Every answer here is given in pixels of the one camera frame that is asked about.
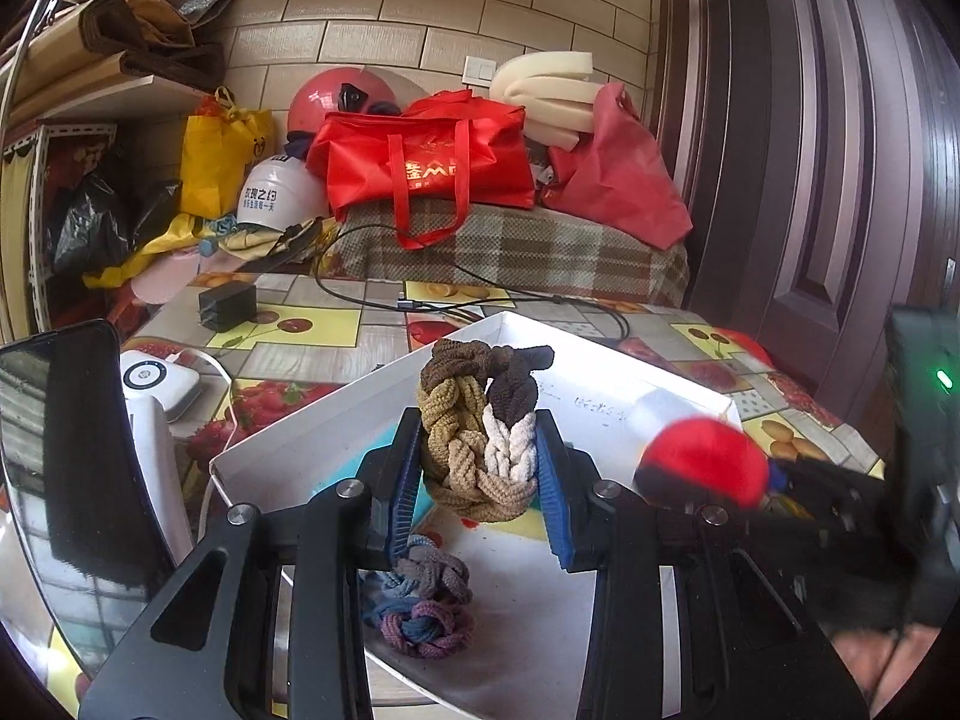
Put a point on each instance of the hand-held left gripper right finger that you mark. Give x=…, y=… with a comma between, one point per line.
x=559, y=510

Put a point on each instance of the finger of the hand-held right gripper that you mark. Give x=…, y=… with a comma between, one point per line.
x=649, y=481
x=832, y=495

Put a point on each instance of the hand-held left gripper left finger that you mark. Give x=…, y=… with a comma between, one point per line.
x=401, y=495

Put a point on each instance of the red plush ball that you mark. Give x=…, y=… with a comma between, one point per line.
x=705, y=457

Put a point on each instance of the white tray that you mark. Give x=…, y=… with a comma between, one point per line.
x=525, y=600

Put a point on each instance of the brown braided scrunchie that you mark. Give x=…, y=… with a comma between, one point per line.
x=465, y=405

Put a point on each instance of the person's right hand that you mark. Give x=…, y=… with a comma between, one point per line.
x=870, y=660

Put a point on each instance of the grey blue purple braided scrunchie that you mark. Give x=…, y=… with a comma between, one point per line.
x=427, y=615

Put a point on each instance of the white phone stand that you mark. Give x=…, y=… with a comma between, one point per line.
x=161, y=480

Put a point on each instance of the plaid cover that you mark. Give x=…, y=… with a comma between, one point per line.
x=525, y=255

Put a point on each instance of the black power adapter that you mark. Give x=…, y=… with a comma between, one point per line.
x=225, y=307

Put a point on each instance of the white square charger device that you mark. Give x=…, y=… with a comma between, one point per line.
x=157, y=382

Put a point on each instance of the red plastic bag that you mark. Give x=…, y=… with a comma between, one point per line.
x=622, y=172

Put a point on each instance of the grey panelled door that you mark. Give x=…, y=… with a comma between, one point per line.
x=825, y=165

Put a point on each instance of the pink cloth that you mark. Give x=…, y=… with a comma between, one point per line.
x=161, y=281

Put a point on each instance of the white helmet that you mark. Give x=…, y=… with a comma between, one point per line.
x=277, y=195

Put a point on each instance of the black smartphone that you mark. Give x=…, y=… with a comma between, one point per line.
x=75, y=465

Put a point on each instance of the red tote bag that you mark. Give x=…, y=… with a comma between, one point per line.
x=360, y=165

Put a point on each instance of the yellow raincoat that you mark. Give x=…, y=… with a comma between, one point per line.
x=165, y=240

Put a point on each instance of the yellow shopping bag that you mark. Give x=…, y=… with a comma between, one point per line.
x=217, y=165

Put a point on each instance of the red helmet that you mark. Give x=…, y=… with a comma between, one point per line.
x=322, y=101

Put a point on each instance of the black plastic bag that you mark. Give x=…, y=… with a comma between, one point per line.
x=97, y=225

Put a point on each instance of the white foam roll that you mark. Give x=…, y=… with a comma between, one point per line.
x=540, y=90

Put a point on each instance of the white metal shelf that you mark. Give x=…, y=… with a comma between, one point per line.
x=90, y=97

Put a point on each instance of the silver foil bag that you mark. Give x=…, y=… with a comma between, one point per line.
x=206, y=4

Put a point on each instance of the brown paper bag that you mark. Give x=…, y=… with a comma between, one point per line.
x=142, y=30

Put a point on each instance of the cardboard sheets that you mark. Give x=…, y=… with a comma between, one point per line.
x=52, y=52

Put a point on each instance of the brown wooden door frame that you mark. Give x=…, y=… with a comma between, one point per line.
x=697, y=90

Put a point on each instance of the white wall socket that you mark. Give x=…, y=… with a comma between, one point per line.
x=478, y=69

